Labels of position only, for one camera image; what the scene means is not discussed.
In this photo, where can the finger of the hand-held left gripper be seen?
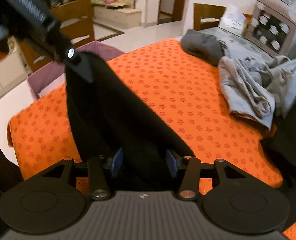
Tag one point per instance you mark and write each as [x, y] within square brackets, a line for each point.
[70, 62]

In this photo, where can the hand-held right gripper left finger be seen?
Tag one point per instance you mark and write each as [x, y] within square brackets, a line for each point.
[116, 163]

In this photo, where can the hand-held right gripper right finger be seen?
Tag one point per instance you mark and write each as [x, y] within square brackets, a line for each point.
[171, 163]

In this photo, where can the black garment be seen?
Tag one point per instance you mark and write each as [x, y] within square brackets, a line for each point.
[108, 110]

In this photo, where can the stack of black clothes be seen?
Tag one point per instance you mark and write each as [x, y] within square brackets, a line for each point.
[293, 155]

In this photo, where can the pink fabric storage bin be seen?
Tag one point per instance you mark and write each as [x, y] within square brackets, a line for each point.
[46, 76]

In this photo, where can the wooden chair with slotted back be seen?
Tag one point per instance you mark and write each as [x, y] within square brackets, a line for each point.
[70, 12]

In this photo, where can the orange flower-patterned mat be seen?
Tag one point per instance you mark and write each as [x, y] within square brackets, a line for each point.
[188, 100]

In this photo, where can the beige low cabinet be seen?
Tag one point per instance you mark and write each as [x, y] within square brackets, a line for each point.
[120, 16]

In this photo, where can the light grey pants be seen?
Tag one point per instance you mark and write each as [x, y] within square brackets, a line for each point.
[243, 87]

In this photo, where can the dark grey garment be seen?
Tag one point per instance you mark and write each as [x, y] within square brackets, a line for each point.
[200, 45]

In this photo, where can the light grey crumpled garment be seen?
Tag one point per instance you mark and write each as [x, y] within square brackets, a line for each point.
[288, 80]

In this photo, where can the white plastic bag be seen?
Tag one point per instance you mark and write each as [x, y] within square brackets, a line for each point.
[231, 17]

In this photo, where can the boxed cup set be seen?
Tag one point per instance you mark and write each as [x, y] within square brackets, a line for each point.
[270, 30]

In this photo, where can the brown wooden door frame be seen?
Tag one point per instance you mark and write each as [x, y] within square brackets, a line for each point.
[181, 0]

